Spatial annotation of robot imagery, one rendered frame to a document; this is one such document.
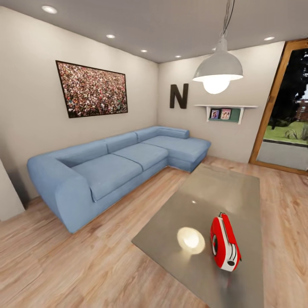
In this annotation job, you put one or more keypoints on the radio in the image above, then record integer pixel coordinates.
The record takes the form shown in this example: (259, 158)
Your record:
(225, 248)

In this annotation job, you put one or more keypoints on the room light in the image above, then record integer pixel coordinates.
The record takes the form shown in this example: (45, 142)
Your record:
(220, 63)

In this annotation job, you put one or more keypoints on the door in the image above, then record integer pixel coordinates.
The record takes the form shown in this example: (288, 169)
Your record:
(282, 141)

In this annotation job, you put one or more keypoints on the shelf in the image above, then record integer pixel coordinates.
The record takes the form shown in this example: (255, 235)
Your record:
(236, 114)

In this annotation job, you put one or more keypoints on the picture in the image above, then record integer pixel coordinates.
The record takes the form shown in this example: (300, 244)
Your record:
(91, 91)
(215, 113)
(225, 114)

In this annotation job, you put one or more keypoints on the decorative sign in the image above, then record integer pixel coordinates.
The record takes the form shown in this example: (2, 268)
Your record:
(175, 93)

